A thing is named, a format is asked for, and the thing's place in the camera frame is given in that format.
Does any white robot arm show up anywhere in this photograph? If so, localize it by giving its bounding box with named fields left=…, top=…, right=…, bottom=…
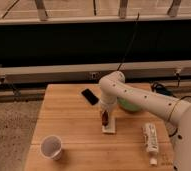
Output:
left=99, top=71, right=191, bottom=171

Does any white sponge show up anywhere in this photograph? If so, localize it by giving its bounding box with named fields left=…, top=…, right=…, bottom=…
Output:
left=102, top=116, right=116, bottom=134

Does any black smartphone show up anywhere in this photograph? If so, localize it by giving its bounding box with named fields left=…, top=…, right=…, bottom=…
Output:
left=81, top=89, right=99, bottom=105

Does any green bowl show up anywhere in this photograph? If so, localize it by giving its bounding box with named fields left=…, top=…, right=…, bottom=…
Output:
left=117, top=98, right=141, bottom=112

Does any white tube bottle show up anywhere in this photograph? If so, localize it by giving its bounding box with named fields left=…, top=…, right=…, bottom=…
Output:
left=142, top=123, right=159, bottom=166

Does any black floor cable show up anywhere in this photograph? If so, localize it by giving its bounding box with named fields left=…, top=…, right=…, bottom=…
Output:
left=150, top=81, right=191, bottom=138

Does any black hanging cable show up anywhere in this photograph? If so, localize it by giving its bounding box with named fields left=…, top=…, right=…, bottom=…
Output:
left=116, top=12, right=141, bottom=72

